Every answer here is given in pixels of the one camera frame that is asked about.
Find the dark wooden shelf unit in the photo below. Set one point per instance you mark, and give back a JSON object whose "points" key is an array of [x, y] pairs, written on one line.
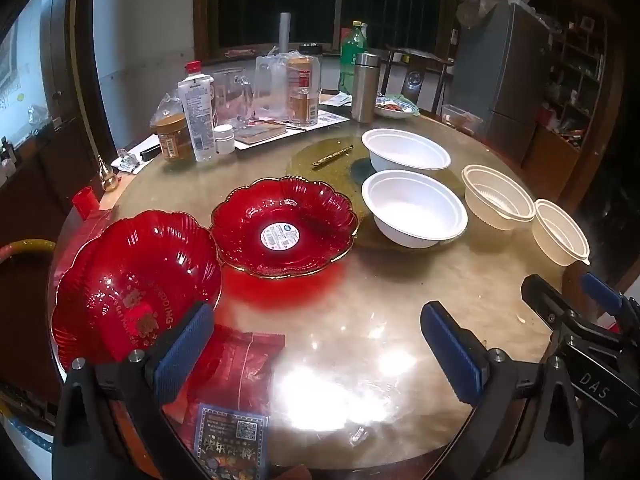
{"points": [[575, 60]]}

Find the red and yellow hula hoop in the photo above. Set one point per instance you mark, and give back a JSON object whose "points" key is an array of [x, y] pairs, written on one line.
{"points": [[25, 249]]}

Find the clear plastic box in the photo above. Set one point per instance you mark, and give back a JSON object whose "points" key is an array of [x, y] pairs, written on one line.
{"points": [[460, 116]]}

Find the crumpled clear plastic bag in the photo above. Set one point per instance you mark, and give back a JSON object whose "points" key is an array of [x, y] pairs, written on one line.
{"points": [[167, 105]]}

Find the white paper packet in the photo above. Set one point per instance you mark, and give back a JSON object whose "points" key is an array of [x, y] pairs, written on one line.
{"points": [[340, 99]]}

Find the small cream plastic bowl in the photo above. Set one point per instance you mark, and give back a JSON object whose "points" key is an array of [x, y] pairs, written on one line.
{"points": [[557, 230]]}

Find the red plastic cup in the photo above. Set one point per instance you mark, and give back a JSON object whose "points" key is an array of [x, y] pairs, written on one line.
{"points": [[86, 200]]}

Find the red plastic bag with card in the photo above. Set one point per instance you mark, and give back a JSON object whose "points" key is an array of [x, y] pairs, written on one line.
{"points": [[240, 355]]}

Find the grey refrigerator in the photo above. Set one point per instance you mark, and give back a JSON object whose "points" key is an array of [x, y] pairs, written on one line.
{"points": [[500, 85]]}

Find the brown jar with tan lid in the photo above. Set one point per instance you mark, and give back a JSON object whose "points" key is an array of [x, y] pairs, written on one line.
{"points": [[172, 137]]}

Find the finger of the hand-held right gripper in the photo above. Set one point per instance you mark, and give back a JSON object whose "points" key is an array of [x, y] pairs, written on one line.
{"points": [[545, 295], [600, 292]]}

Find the dark printed card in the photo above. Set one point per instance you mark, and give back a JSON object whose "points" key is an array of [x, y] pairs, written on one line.
{"points": [[230, 435]]}

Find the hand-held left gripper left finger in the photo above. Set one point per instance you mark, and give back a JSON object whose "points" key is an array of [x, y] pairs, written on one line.
{"points": [[185, 350]]}

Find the dark framed window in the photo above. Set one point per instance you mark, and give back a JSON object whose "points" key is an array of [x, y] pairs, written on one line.
{"points": [[300, 0]]}

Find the red plate with round sticker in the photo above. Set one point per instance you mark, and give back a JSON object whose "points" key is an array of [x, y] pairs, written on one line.
{"points": [[240, 230]]}

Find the white squeeze tube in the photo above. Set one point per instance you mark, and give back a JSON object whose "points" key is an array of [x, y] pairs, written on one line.
{"points": [[197, 117]]}

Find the white foam bowl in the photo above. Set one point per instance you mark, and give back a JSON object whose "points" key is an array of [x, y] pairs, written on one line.
{"points": [[415, 210], [405, 147]]}

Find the clear film roll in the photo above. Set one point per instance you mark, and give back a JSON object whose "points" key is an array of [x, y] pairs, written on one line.
{"points": [[285, 30]]}

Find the red plate with gold lettering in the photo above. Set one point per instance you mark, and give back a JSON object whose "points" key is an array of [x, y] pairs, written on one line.
{"points": [[125, 270]]}

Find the green soda bottle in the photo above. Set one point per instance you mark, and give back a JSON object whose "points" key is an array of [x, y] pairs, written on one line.
{"points": [[352, 50]]}

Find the large cream plastic bowl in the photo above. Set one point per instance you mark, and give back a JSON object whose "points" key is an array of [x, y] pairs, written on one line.
{"points": [[495, 200]]}

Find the gold patterned stick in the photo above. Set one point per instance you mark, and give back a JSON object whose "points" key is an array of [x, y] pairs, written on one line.
{"points": [[332, 155]]}

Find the gold gourd ornament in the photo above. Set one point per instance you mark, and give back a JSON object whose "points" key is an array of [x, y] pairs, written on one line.
{"points": [[108, 180]]}

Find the white paper slip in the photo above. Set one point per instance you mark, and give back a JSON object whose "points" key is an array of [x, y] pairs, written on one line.
{"points": [[137, 147]]}

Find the white liquor bottle red cap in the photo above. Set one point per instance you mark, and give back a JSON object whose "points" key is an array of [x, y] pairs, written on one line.
{"points": [[193, 67]]}

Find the dark wooden sideboard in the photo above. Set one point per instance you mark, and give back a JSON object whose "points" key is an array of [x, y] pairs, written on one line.
{"points": [[45, 175]]}

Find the dark wooden chair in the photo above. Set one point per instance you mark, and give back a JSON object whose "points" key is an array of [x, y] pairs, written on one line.
{"points": [[415, 72]]}

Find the stainless steel thermos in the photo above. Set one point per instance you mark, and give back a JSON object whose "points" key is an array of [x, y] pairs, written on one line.
{"points": [[365, 87]]}

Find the gold round turntable disc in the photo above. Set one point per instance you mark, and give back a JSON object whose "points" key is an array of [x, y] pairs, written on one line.
{"points": [[320, 172]]}

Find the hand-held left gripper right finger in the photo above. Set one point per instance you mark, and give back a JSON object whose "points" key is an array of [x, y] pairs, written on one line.
{"points": [[452, 355]]}

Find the brown book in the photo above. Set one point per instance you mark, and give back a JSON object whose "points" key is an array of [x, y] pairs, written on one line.
{"points": [[260, 132]]}

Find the white printed paper sheet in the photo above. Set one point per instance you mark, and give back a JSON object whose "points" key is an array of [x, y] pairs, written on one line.
{"points": [[330, 117]]}

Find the patterned plate of food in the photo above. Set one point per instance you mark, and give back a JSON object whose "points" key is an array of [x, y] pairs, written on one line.
{"points": [[395, 108]]}

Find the small white pill bottle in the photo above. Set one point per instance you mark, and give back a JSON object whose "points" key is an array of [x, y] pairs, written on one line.
{"points": [[224, 139]]}

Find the amber liquor bottle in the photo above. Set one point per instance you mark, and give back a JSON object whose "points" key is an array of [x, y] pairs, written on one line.
{"points": [[302, 92]]}

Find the clear glass mug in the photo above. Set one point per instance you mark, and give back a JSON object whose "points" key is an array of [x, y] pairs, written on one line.
{"points": [[230, 95]]}

